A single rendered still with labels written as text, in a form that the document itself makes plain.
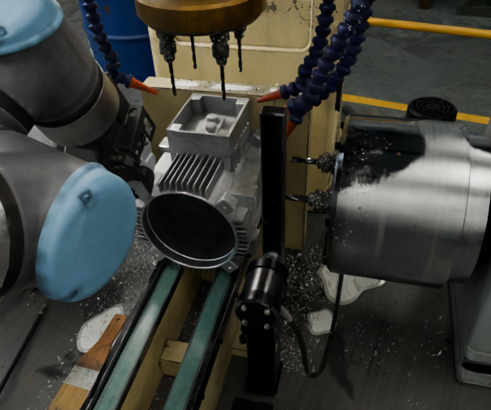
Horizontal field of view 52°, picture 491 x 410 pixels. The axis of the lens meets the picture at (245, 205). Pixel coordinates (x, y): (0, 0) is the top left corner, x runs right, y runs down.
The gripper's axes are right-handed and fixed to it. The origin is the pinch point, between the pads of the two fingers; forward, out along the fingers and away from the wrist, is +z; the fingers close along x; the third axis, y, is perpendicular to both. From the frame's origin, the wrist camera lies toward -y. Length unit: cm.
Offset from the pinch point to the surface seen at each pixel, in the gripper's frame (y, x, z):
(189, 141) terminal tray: 10.2, -4.8, 1.2
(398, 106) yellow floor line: 153, -50, 214
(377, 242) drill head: -1.2, -33.8, 2.5
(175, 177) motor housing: 3.8, -4.3, 0.3
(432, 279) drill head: -3.7, -42.1, 7.8
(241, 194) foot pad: 3.6, -13.9, 3.5
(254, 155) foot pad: 12.6, -13.3, 8.7
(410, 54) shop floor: 223, -57, 255
